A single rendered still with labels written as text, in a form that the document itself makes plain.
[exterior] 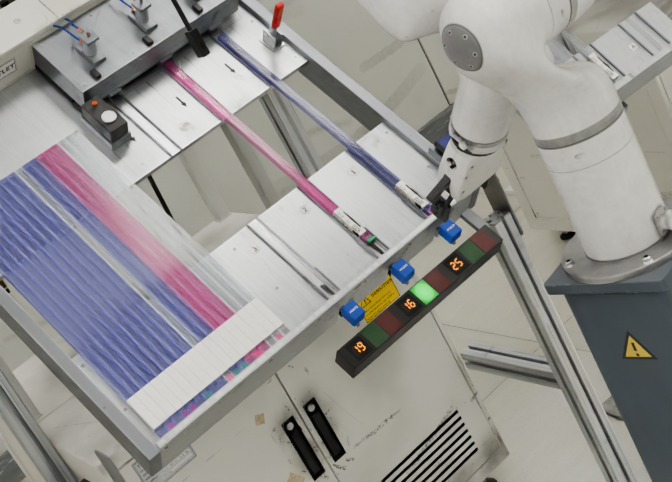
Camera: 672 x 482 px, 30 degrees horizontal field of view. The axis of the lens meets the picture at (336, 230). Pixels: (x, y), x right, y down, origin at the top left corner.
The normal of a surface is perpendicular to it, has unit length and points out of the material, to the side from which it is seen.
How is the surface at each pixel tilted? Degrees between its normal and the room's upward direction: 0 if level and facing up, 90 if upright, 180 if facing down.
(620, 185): 90
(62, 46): 45
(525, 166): 90
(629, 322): 90
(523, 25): 85
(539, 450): 0
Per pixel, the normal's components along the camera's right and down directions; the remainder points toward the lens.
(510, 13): 0.26, -0.13
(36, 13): 0.07, -0.54
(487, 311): -0.44, -0.83
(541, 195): -0.71, 0.56
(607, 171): 0.07, 0.36
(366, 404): 0.55, 0.05
